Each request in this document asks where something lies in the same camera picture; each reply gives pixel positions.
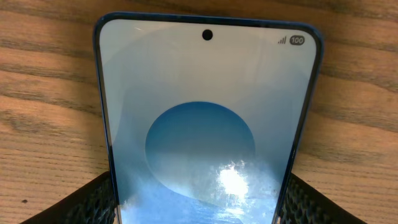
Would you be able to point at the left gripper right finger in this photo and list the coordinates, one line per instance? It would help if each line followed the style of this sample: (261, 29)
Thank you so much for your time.
(305, 205)

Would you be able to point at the blue Galaxy smartphone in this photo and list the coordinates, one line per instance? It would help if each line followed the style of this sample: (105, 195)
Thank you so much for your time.
(202, 115)

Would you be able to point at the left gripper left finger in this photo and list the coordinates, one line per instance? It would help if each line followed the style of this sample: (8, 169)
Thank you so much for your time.
(93, 203)

